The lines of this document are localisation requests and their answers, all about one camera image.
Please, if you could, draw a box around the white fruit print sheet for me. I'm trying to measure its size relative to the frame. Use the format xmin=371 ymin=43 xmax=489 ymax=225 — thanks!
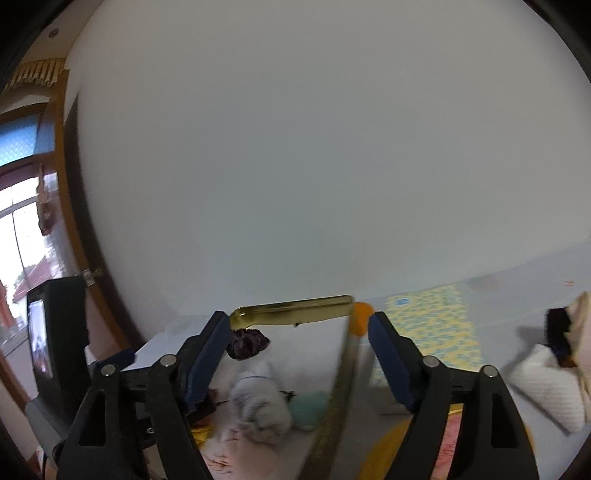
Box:
xmin=134 ymin=242 xmax=591 ymax=480

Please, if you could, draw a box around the teal soft cloth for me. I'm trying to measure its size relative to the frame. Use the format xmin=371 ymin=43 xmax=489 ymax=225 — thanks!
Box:
xmin=290 ymin=391 xmax=328 ymax=432

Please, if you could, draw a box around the black knit cloth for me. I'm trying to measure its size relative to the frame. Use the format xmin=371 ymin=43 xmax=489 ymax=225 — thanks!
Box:
xmin=545 ymin=307 xmax=578 ymax=367

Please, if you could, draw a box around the gold metal tin box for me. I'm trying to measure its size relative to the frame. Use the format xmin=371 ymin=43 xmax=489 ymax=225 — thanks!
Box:
xmin=185 ymin=295 xmax=358 ymax=480

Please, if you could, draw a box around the brown wooden window frame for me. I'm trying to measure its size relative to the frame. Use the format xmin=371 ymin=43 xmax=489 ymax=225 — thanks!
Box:
xmin=0 ymin=69 xmax=139 ymax=462

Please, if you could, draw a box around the fringed curtain valance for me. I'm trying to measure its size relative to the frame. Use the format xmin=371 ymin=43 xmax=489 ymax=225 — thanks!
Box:
xmin=4 ymin=59 xmax=64 ymax=89

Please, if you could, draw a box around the dark purple scrunchie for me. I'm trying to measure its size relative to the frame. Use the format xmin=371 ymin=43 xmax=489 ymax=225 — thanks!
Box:
xmin=226 ymin=328 xmax=271 ymax=361

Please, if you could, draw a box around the white towel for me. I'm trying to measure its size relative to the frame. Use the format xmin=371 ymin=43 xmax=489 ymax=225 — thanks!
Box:
xmin=229 ymin=360 xmax=294 ymax=445

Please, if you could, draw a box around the beige cloth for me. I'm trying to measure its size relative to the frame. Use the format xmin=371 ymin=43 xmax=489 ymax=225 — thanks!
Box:
xmin=566 ymin=291 xmax=591 ymax=365

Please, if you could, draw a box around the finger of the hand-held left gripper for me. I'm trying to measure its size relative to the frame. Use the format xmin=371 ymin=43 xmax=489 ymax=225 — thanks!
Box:
xmin=90 ymin=347 xmax=136 ymax=371

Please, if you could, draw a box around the brown hanging ornament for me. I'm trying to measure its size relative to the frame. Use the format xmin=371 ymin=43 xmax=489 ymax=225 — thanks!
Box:
xmin=36 ymin=164 xmax=55 ymax=237

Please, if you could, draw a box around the window glass pane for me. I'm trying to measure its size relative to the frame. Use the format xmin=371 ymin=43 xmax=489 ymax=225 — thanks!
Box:
xmin=0 ymin=108 xmax=63 ymax=370

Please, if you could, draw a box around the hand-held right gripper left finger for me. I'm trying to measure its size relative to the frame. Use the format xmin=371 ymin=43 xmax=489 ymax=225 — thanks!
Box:
xmin=55 ymin=311 xmax=230 ymax=480

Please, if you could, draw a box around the patterned tissue pack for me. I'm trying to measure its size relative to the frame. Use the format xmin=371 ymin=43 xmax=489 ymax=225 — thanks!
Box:
xmin=369 ymin=284 xmax=476 ymax=402

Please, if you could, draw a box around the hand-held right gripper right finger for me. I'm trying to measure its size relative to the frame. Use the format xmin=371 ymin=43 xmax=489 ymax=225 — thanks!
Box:
xmin=368 ymin=311 xmax=541 ymax=480

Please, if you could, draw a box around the pink patterned fabric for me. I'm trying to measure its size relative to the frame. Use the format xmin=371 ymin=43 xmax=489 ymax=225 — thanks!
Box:
xmin=436 ymin=427 xmax=462 ymax=480

